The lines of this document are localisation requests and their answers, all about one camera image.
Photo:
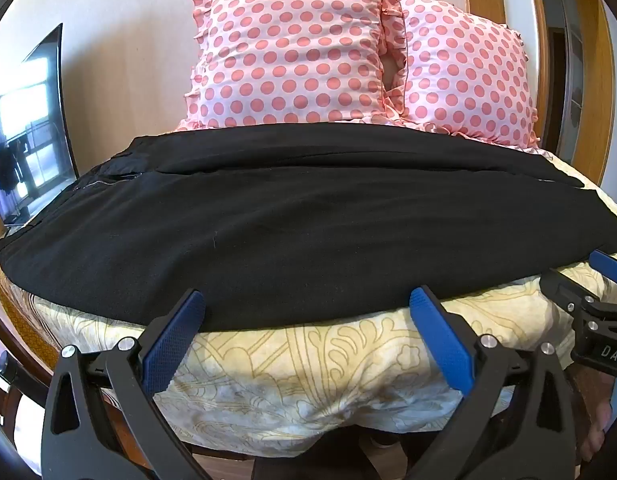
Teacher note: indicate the person's right hand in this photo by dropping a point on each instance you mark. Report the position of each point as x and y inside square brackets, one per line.
[594, 410]

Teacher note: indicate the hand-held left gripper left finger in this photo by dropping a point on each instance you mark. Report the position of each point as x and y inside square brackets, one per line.
[172, 342]

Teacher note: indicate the wooden bed frame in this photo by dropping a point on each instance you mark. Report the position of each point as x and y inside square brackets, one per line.
[18, 355]

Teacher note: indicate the pink polka dot pillow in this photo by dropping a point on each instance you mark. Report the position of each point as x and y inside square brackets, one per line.
[288, 50]
[463, 75]

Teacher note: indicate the black pants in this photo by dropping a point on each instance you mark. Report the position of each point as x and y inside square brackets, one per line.
[288, 230]

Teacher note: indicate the yellow patterned bed sheet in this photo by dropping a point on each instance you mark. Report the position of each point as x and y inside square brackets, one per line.
[288, 385]

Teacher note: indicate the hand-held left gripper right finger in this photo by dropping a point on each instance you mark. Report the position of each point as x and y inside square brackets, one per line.
[442, 342]

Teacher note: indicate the flat screen television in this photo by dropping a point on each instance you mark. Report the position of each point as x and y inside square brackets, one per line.
[31, 150]

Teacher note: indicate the wooden door frame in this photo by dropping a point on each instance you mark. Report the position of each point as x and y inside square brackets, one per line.
[538, 35]

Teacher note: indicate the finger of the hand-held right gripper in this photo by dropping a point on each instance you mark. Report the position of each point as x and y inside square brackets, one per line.
[563, 294]
[606, 261]

